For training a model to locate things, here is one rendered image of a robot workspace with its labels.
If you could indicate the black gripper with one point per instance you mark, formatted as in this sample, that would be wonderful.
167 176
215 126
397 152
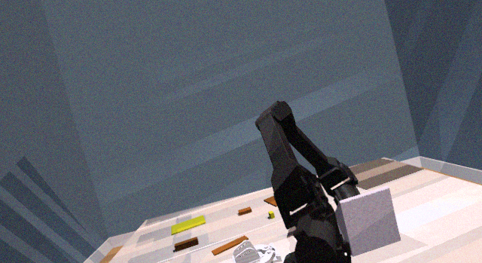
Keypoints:
342 247

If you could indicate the orange flat square plate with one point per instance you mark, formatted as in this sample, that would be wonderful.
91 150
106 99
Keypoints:
271 201

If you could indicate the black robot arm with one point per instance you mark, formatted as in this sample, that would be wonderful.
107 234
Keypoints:
294 186

